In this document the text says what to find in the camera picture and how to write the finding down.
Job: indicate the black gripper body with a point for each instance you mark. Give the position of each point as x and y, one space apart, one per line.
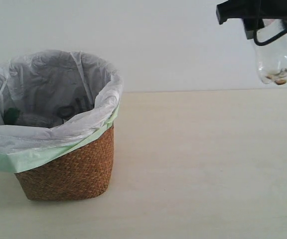
251 9

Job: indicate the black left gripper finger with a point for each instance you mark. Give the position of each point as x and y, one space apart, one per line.
250 25

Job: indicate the red label cola bottle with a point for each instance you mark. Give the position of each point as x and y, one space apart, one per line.
271 61

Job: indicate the green label water bottle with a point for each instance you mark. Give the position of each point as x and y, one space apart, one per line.
14 116

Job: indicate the white plastic trash bag liner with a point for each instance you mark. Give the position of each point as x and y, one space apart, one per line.
82 89

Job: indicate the brown woven wicker trash basket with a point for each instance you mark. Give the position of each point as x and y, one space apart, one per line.
81 174

